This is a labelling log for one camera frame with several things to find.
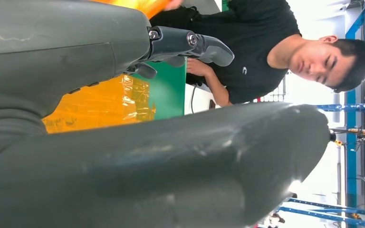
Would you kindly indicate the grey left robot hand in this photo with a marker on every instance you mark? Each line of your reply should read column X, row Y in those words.
column 138, row 173

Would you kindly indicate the yellow plastic sheet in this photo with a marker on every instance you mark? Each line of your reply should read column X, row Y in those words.
column 100, row 107

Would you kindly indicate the person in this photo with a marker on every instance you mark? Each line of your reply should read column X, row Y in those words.
column 248, row 47

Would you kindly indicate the white desk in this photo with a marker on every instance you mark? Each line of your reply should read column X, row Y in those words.
column 203, row 100

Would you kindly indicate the blue steel shelving frame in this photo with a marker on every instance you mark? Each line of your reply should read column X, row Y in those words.
column 351, row 157

